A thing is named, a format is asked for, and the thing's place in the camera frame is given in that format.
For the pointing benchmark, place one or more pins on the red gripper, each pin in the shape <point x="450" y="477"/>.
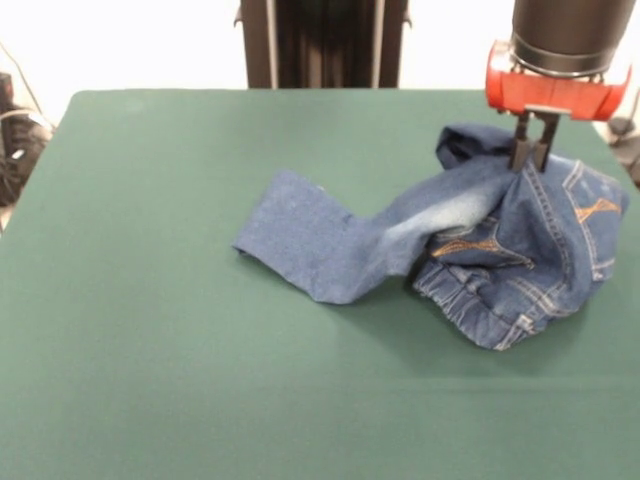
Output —
<point x="550" y="97"/>

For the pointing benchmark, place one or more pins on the blue denim jeans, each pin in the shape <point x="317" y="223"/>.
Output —
<point x="310" y="240"/>

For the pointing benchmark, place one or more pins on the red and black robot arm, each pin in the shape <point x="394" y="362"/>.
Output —
<point x="565" y="30"/>

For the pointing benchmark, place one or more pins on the dark green table cloth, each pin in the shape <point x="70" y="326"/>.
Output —
<point x="150" y="300"/>

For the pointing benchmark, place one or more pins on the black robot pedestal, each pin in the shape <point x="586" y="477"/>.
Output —
<point x="325" y="45"/>

